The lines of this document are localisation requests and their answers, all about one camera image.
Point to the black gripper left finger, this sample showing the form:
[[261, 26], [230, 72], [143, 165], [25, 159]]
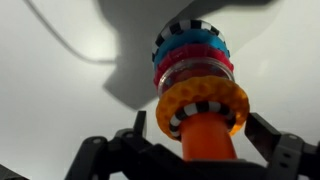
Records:
[[100, 156]]

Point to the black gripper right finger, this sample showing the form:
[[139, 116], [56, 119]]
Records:
[[283, 150]]

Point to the orange stacking post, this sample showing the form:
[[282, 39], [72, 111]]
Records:
[[206, 140]]

